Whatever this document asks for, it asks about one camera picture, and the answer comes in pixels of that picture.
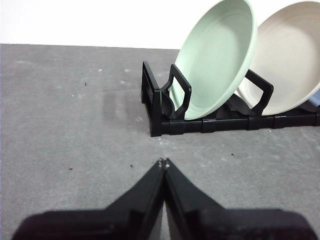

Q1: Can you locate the black plate rack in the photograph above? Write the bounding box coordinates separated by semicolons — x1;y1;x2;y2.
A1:
140;60;320;138

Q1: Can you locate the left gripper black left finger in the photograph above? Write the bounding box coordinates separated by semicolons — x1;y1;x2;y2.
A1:
11;157;166;240

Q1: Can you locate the pale green plate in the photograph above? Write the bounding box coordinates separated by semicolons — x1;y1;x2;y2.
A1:
169;0;259;121

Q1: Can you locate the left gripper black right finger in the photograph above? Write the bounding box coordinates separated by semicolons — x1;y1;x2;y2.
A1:
163;157;317;240

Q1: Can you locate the blue plate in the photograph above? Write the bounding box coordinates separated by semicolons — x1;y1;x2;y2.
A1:
309;86;320;107

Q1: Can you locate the beige plate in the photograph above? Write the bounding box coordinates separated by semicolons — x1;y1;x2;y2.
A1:
236;1;320;116

